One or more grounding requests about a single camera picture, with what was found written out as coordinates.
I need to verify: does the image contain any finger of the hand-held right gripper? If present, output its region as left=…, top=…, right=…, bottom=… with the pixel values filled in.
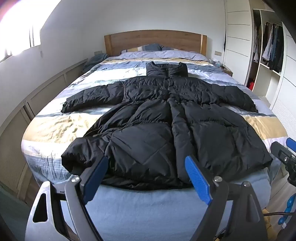
left=270, top=138, right=296, bottom=168

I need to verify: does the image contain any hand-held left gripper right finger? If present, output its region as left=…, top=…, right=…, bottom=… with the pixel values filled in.
left=184, top=155, right=269, bottom=241

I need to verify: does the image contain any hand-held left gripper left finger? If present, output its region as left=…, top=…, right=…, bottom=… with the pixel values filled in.
left=24, top=155, right=109, bottom=241

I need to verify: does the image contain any black puffer coat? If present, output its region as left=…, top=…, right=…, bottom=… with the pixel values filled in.
left=60, top=61, right=273, bottom=191

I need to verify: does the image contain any bed with striped duvet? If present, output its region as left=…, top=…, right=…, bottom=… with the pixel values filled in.
left=21, top=49, right=289, bottom=241

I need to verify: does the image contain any wooden nightstand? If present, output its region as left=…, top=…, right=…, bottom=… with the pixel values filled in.
left=217, top=64, right=233, bottom=77

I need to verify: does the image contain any blue-grey crumpled cloth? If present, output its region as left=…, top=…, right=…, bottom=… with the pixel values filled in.
left=82, top=53, right=109, bottom=73

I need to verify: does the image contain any striped pillow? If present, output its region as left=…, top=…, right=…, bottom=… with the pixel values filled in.
left=121, top=46, right=148, bottom=55

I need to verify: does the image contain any blue-grey pillow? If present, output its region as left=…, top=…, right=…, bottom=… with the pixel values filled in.
left=139, top=43, right=163, bottom=52

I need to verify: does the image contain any wooden headboard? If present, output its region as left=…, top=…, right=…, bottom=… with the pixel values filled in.
left=104, top=30, right=207, bottom=61

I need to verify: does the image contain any window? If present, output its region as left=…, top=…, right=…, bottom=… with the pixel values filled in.
left=0, top=0, right=42, bottom=61

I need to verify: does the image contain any black cable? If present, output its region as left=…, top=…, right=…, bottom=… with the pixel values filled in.
left=263, top=209, right=292, bottom=219

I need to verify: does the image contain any low beige wall cabinet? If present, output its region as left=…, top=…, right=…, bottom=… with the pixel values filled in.
left=0, top=58, right=89, bottom=209

